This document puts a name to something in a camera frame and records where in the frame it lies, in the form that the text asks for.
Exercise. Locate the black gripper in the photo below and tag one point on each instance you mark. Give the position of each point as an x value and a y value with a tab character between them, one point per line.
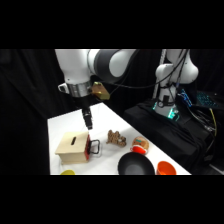
84	102

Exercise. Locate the light wooden slotted box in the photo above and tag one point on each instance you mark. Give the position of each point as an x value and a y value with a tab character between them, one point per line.
71	145

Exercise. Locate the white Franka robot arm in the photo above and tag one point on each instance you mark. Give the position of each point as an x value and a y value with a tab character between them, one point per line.
76	66

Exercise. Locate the brown giraffe plush toy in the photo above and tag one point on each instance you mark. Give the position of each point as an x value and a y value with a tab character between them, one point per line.
116	138

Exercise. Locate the yellow round object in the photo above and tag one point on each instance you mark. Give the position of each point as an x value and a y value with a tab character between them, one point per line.
67	172

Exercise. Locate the black bowl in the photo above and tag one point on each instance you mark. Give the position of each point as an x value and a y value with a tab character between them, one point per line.
136	164

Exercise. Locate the black curtain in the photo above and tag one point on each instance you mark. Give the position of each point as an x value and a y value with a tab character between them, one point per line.
26	86

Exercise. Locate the white slanted pole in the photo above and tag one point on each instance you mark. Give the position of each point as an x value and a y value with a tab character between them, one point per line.
157	85

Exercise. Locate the black cloth-covered stand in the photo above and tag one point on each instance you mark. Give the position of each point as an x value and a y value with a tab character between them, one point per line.
166	136

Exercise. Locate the orange bowl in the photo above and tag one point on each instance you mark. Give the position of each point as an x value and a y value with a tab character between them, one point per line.
165	168

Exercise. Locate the blue backlit keyboard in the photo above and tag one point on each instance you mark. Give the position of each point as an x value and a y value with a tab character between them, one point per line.
206	99

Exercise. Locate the tan wrist camera box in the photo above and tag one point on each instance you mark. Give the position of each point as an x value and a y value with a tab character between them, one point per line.
100	91

